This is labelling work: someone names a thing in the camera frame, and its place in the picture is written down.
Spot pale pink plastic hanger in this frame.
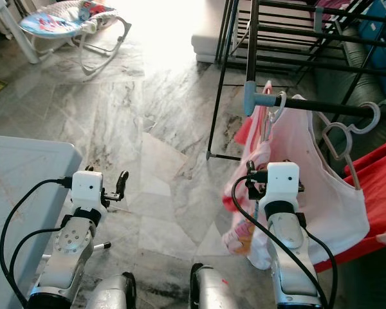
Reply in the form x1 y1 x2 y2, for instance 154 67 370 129
320 101 381 192

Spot white plastic hanger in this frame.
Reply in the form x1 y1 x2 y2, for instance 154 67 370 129
261 90 288 142

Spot white shirt red sleeves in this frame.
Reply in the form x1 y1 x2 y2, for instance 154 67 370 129
248 95 371 270

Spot light blue folding table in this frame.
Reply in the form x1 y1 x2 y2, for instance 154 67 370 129
0 135 84 309

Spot black metal drying rack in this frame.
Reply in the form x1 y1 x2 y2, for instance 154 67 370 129
206 0 386 162

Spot silver left robot leg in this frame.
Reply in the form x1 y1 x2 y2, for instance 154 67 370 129
87 272 137 309

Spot silver robot leg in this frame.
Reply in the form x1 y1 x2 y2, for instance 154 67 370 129
190 263 242 309
87 272 137 309

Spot silver right robot leg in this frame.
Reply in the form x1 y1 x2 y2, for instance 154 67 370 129
190 263 242 309

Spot red cloth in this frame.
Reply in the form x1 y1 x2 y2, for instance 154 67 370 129
314 134 386 272

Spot colourful baby bouncer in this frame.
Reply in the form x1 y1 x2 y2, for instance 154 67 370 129
18 0 133 78

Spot white table leg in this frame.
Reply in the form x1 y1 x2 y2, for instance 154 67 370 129
0 0 39 64

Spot blue bag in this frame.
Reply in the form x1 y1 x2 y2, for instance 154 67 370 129
357 0 386 97

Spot maroon cloth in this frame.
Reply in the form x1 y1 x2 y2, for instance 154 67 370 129
315 0 356 20

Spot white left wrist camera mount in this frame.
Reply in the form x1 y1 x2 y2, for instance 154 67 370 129
71 171 104 209

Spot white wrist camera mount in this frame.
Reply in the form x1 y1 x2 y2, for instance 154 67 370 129
265 162 301 201
71 171 104 209

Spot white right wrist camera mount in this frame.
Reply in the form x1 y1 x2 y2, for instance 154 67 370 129
265 162 301 201

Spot short black left arm cable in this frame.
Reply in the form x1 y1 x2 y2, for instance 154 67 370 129
10 225 65 294

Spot short black arm cable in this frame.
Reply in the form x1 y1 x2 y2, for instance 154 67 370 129
306 230 338 303
10 225 65 294

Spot short black right arm cable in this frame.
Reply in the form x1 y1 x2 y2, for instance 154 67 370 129
306 230 338 303

